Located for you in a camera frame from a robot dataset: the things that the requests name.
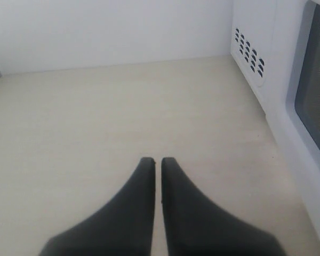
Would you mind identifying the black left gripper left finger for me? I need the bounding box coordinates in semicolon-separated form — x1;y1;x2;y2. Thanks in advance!
40;157;156;255

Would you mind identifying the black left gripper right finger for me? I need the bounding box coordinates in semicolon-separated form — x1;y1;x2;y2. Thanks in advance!
161;157;285;255

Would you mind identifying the white microwave door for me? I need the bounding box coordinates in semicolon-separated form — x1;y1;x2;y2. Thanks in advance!
266;0;320;187

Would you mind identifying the white microwave oven body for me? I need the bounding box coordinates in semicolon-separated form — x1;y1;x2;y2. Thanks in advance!
230;0;309;122

